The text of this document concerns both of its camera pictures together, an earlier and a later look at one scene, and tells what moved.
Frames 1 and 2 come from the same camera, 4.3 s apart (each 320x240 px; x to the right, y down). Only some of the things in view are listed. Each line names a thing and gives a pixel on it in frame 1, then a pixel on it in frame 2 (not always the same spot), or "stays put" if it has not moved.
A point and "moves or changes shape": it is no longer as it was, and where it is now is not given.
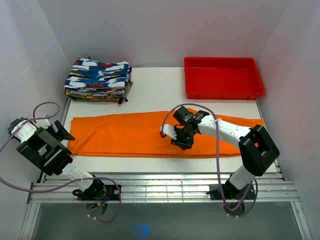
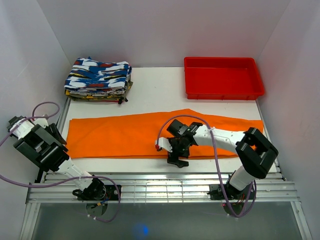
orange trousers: x=136 y=134 moves or changes shape
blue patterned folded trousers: x=86 y=73 stays put
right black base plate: x=230 y=192 stays put
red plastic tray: x=222 y=78 stays put
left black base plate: x=110 y=193 stays put
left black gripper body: x=60 y=135 -> x=55 y=133
